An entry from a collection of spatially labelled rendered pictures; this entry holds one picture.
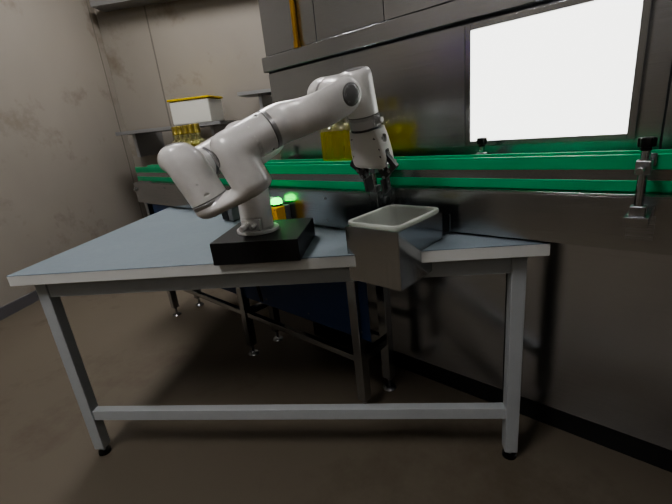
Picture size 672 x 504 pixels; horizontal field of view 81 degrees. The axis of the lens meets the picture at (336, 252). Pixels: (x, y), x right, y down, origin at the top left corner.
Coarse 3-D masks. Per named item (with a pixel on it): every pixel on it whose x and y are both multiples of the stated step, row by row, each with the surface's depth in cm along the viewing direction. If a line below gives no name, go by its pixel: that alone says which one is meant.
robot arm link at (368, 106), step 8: (344, 72) 89; (352, 72) 88; (360, 72) 87; (368, 72) 88; (320, 80) 87; (360, 80) 88; (368, 80) 89; (312, 88) 88; (368, 88) 89; (368, 96) 90; (360, 104) 90; (368, 104) 91; (376, 104) 92; (352, 112) 92; (360, 112) 91; (368, 112) 91; (376, 112) 93
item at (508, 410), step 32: (64, 288) 127; (96, 288) 125; (128, 288) 124; (160, 288) 123; (192, 288) 122; (512, 288) 110; (64, 320) 133; (512, 320) 113; (64, 352) 135; (512, 352) 116; (512, 384) 119; (96, 416) 143; (128, 416) 141; (160, 416) 140; (192, 416) 138; (224, 416) 136; (256, 416) 135; (288, 416) 133; (320, 416) 132; (352, 416) 130; (384, 416) 129; (416, 416) 128; (448, 416) 126; (480, 416) 125; (512, 416) 123; (96, 448) 148; (512, 448) 127
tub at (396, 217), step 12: (396, 204) 119; (360, 216) 110; (372, 216) 113; (384, 216) 118; (396, 216) 120; (408, 216) 117; (420, 216) 103; (372, 228) 101; (384, 228) 98; (396, 228) 96
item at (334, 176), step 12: (144, 168) 226; (156, 168) 216; (276, 168) 149; (288, 168) 144; (300, 168) 140; (312, 168) 136; (324, 168) 132; (336, 168) 129; (348, 168) 126; (144, 180) 231; (156, 180) 221; (168, 180) 211; (276, 180) 151; (288, 180) 146; (300, 180) 142; (312, 180) 138; (324, 180) 135; (336, 180) 131; (348, 180) 127; (360, 180) 124
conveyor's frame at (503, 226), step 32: (160, 192) 218; (288, 192) 146; (320, 192) 135; (352, 192) 126; (416, 192) 120; (448, 192) 113; (480, 192) 107; (512, 192) 102; (544, 192) 97; (320, 224) 139; (480, 224) 110; (512, 224) 104; (544, 224) 99; (576, 224) 94; (608, 224) 90
